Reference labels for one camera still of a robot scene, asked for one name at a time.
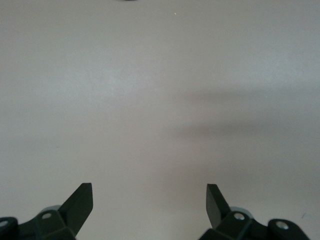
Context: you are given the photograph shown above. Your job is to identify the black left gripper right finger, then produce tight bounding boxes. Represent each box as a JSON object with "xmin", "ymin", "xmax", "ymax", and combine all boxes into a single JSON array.
[{"xmin": 198, "ymin": 184, "xmax": 311, "ymax": 240}]

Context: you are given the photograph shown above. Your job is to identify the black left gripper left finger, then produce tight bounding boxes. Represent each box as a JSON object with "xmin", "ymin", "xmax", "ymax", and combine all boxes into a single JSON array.
[{"xmin": 0, "ymin": 182, "xmax": 94, "ymax": 240}]

